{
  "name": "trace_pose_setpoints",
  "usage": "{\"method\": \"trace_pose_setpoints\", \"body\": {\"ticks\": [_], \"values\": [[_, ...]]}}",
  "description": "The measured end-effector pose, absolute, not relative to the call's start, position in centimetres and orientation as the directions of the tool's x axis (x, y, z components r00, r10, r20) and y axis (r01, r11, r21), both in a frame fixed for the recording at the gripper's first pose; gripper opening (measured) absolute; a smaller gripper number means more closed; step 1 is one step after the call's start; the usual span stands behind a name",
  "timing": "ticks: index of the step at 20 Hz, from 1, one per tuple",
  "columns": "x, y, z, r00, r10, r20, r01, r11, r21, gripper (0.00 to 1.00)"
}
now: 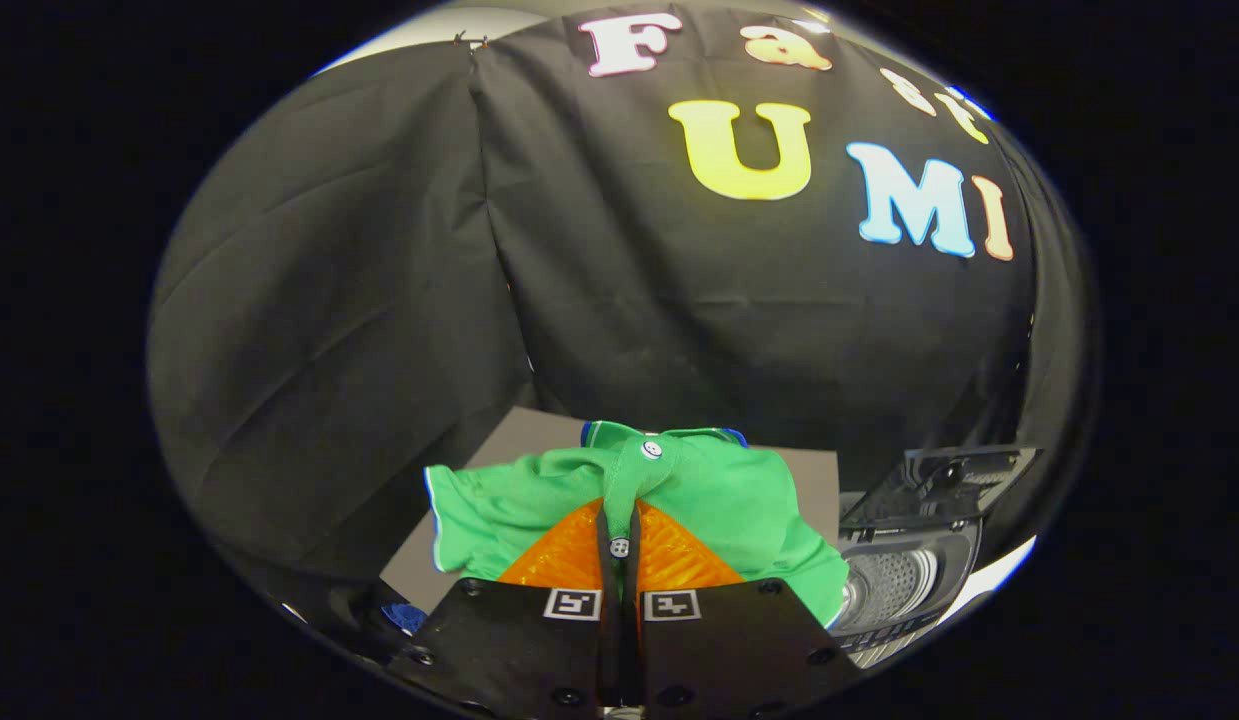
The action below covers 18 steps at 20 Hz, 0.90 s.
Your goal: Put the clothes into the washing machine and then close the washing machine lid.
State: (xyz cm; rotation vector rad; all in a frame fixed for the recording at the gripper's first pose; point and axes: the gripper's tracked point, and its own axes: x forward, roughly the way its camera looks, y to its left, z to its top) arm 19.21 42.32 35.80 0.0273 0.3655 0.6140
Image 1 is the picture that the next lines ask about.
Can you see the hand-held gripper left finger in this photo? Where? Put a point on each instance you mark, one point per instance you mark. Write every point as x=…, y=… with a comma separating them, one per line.
x=509, y=640

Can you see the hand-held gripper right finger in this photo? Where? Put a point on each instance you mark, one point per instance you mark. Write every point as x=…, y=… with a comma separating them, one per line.
x=739, y=640

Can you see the green shirt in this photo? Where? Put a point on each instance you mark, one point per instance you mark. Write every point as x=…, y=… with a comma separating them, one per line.
x=719, y=490

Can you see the grey washing machine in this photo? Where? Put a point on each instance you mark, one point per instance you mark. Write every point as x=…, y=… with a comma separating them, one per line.
x=899, y=585

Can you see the grey cabinet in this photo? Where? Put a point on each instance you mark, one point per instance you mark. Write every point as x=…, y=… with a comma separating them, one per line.
x=509, y=435

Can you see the white board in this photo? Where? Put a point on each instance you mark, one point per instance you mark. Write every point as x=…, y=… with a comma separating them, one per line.
x=994, y=580

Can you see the black backdrop cloth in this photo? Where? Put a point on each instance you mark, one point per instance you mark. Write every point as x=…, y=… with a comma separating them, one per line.
x=379, y=300

